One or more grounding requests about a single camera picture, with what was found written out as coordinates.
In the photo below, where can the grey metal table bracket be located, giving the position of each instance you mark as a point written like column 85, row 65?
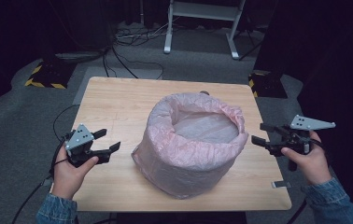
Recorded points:
column 281, row 184
column 47, row 182

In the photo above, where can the black stand leg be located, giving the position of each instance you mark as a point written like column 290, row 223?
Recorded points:
column 251, row 49

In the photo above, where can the person's right hand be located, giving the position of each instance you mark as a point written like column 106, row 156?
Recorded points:
column 313, row 166

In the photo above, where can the yellow black striped base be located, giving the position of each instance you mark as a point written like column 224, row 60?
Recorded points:
column 48, row 74
column 266, row 84

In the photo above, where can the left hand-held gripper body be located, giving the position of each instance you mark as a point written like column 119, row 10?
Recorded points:
column 79, row 140

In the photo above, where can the person's left hand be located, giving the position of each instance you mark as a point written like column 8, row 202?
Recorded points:
column 68, row 180

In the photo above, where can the pink plastic bag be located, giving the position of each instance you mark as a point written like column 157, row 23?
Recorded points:
column 177, row 165

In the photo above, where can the white metal stand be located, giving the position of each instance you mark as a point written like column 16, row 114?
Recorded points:
column 202, row 11

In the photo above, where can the grey round table grommet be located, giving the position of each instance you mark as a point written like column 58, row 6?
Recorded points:
column 204, row 92

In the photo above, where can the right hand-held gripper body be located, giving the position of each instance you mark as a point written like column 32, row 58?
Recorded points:
column 308, row 123

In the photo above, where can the grey power strip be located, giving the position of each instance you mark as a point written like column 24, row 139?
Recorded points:
column 78, row 56

